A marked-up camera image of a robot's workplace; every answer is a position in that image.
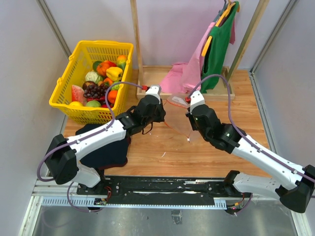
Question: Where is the clear zip top bag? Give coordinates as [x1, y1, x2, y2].
[163, 93, 200, 143]

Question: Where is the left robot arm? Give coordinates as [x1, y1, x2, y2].
[45, 94, 165, 195]

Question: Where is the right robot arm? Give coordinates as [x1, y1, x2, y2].
[186, 104, 315, 213]

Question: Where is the wooden rack tray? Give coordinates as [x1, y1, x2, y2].
[136, 65, 235, 102]

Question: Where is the green custard apple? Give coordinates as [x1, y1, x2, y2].
[111, 81, 120, 91]

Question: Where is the pink shirt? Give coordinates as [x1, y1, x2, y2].
[156, 21, 236, 94]

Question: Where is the yellow bell pepper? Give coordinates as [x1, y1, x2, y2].
[106, 67, 124, 82]

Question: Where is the red chili pepper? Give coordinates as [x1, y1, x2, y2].
[87, 96, 105, 102]

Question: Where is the small orange fruit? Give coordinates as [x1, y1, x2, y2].
[103, 77, 113, 87]

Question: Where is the purple grape bunch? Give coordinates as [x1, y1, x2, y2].
[84, 84, 109, 98]

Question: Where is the dark navy cloth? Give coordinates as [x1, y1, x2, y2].
[76, 136, 131, 170]

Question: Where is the green shirt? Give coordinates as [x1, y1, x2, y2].
[200, 1, 240, 93]

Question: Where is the mango fruit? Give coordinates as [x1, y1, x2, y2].
[116, 55, 127, 71]

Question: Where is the orange pumpkin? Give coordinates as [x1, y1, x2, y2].
[96, 62, 110, 77]

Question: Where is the green white cabbage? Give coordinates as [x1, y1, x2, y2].
[85, 71, 103, 84]

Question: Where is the watermelon slice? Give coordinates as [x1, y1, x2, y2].
[71, 85, 87, 105]

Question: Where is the yellow clothes hanger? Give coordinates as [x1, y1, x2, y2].
[201, 36, 213, 57]

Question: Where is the yellow lemon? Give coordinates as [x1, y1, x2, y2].
[69, 101, 84, 107]

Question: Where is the yellow plastic basket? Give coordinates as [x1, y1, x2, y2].
[49, 40, 133, 124]

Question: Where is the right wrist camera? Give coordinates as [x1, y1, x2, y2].
[185, 90, 205, 111]

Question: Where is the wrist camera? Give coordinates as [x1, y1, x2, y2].
[142, 85, 161, 101]
[185, 90, 205, 111]

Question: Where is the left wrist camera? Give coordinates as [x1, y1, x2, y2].
[142, 85, 161, 101]

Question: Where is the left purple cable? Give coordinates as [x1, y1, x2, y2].
[36, 82, 148, 212]

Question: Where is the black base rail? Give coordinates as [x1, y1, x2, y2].
[77, 176, 250, 206]

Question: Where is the left wooden rack post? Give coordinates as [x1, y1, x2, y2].
[130, 0, 144, 85]

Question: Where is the wooden rack post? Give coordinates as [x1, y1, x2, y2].
[226, 0, 269, 82]
[130, 0, 144, 85]

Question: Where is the right wooden rack post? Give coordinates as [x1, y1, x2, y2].
[226, 0, 269, 82]

